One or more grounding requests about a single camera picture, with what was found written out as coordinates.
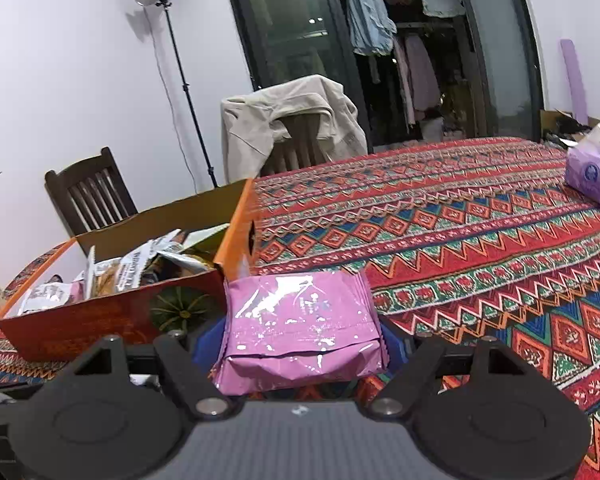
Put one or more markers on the small white snack packet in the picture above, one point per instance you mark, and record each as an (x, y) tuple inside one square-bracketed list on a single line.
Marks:
[(50, 294)]

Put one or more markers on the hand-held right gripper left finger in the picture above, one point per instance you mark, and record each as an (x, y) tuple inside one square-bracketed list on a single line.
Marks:
[(207, 342)]

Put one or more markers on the sliding glass door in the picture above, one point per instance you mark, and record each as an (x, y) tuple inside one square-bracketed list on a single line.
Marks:
[(290, 25)]

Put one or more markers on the wooden chair under jacket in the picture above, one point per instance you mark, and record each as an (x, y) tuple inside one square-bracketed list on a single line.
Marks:
[(300, 145)]

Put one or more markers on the purple tissue pack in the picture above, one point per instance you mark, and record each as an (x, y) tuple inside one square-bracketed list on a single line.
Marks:
[(595, 170)]

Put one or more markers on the white and green snack packet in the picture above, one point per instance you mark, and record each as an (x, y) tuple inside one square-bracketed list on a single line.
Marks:
[(207, 240)]

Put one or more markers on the studio light on stand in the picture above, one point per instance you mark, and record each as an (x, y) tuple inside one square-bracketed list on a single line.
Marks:
[(185, 85)]

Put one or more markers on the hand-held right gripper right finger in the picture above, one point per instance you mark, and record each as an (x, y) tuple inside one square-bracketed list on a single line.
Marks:
[(396, 345)]

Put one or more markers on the hanging light blue shirt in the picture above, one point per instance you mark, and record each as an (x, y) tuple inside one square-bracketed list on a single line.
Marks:
[(367, 10)]

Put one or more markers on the pink snack packet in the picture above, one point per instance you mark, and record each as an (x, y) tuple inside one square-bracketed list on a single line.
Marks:
[(300, 330), (77, 287)]

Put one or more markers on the purple rolled mat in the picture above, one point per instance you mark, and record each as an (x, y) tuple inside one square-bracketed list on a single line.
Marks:
[(575, 80)]

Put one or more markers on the orange cardboard box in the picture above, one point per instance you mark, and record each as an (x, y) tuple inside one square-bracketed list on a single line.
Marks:
[(95, 325)]

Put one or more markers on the hanging long pink garment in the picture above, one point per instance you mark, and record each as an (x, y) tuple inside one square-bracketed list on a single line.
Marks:
[(420, 75)]

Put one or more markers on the beige jacket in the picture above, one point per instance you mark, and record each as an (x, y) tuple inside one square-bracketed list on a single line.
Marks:
[(250, 130)]

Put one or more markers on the dark wooden chair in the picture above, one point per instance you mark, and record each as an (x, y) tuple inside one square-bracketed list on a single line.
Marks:
[(92, 195)]

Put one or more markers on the open brown cardboard box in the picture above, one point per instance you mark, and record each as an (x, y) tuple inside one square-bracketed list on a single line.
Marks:
[(560, 127)]

